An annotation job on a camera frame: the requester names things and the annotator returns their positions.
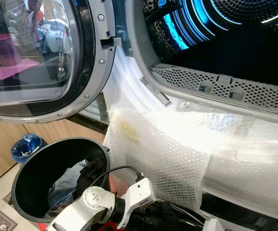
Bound white front-loading washing machine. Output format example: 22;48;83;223
76;0;278;231

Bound clear bubble wrap sheet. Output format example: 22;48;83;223
103;99;278;210

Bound black garment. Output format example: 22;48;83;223
76;158;108;193

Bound blue denim garment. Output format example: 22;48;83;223
47;160;89;207

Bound black round laundry bucket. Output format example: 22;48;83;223
11;137;112;223

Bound white barcode label sticker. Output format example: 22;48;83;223
140;76;172;107

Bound bin with blue bag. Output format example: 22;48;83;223
11;133;47;164

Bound grey perforated lint filter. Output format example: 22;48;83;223
149;63;278;113

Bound round glass washer door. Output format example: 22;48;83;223
0;0;123;124

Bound steel washer drum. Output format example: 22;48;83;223
141;0;278;90

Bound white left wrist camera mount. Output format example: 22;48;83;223
116;178;157;229

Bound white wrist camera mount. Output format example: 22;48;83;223
202;218;226;231
116;178;157;229

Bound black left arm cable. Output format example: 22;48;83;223
88;166;144;193

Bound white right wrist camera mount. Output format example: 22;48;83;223
202;218;226;231

